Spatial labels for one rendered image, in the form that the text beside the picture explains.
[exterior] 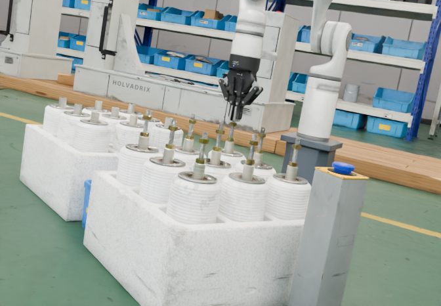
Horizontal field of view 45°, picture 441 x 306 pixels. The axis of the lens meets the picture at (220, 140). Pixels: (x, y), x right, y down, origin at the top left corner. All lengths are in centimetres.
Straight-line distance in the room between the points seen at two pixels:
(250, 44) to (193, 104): 210
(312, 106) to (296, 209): 45
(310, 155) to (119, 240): 61
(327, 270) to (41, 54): 365
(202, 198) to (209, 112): 234
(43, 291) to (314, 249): 51
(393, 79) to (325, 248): 846
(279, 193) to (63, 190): 61
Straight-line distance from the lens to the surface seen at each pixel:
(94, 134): 144
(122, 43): 386
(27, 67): 431
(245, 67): 127
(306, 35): 588
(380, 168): 291
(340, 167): 97
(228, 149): 132
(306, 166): 149
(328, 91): 149
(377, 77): 943
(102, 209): 120
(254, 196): 104
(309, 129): 150
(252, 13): 128
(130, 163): 117
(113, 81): 368
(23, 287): 109
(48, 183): 155
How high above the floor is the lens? 48
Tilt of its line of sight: 9 degrees down
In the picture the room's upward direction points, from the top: 10 degrees clockwise
